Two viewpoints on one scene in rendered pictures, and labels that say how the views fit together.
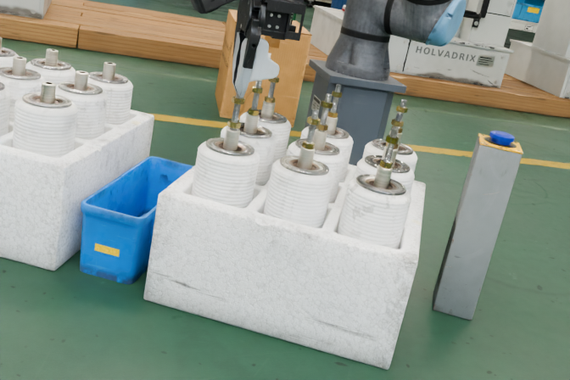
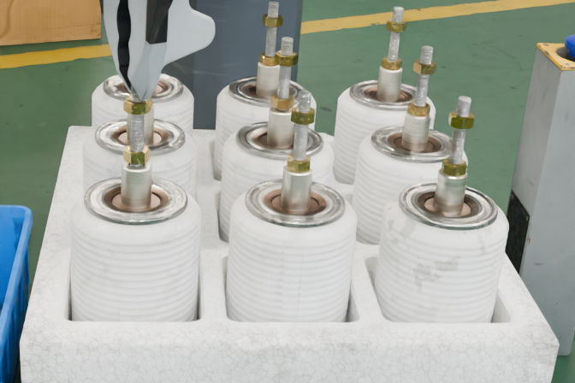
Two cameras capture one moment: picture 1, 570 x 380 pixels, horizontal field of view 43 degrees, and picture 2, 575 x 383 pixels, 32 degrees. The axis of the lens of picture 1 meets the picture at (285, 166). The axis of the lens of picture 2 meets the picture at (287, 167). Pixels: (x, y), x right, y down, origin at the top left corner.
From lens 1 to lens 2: 42 cm
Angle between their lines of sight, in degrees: 17
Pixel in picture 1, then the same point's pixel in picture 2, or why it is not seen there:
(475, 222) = (564, 202)
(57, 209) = not seen: outside the picture
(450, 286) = not seen: hidden behind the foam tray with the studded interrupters
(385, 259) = (500, 353)
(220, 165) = (138, 251)
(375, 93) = not seen: outside the picture
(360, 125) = (263, 39)
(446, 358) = not seen: outside the picture
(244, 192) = (189, 283)
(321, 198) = (346, 261)
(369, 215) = (451, 274)
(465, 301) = (557, 329)
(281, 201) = (273, 288)
